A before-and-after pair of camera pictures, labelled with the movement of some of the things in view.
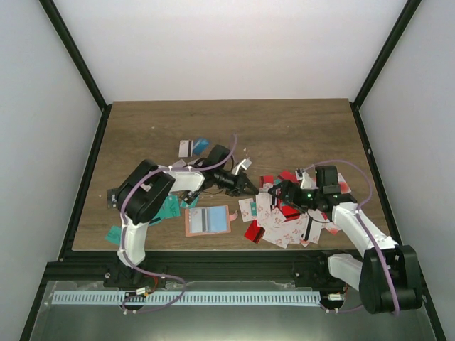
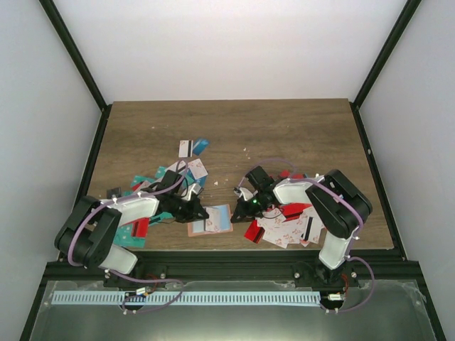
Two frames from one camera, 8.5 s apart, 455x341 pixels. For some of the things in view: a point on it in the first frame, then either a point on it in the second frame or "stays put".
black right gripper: x=286 y=186 to x=242 y=212
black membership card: x=112 y=198 stays put
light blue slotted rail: x=123 y=298 stays put
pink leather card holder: x=208 y=220 stays put
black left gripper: x=239 y=185 to x=193 y=214
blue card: x=200 y=146 stays put
